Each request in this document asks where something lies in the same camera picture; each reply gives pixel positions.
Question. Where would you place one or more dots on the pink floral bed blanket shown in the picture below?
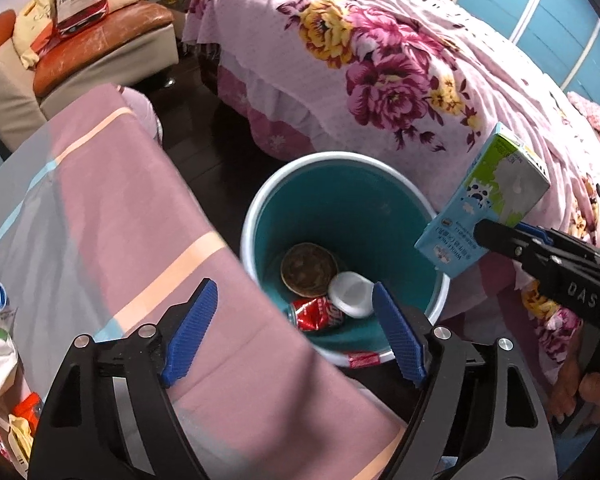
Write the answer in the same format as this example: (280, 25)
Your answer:
(380, 60)

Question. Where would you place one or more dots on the orange snack packet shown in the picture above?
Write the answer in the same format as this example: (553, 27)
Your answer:
(27, 407)

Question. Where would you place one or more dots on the brown round lid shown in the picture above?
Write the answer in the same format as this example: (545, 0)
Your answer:
(307, 270)

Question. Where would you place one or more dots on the pale yellow wrapper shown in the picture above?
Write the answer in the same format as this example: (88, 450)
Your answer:
(20, 440)

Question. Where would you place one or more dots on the beige sofa orange leather seat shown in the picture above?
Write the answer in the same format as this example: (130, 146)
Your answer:
(130, 25)

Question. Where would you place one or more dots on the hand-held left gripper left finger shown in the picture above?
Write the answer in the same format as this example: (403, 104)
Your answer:
(190, 330)

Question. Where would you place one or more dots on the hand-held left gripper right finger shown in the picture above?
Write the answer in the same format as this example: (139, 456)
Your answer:
(397, 335)

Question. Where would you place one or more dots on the red soda can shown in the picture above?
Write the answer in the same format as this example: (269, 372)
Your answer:
(315, 312)

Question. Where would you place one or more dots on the pale yellow cloth bag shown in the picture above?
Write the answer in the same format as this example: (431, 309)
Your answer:
(30, 15)

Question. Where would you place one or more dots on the teal white waste bin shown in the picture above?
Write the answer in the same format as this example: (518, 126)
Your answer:
(340, 210)

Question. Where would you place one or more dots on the person's right hand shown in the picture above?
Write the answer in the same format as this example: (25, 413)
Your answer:
(595, 390)

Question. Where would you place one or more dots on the blue panelled wardrobe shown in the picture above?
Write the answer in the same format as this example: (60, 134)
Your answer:
(530, 10)

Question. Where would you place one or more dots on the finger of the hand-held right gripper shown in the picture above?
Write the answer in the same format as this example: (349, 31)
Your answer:
(500, 240)

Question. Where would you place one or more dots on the white plastic cup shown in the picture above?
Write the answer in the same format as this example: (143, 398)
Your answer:
(350, 292)

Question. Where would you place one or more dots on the pink fluffy pillow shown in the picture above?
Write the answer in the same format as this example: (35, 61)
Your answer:
(595, 115)

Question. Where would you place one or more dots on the green white milk carton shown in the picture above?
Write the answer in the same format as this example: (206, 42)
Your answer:
(485, 195)

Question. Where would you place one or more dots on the light pink cloth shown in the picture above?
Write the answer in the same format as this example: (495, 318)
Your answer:
(142, 110)

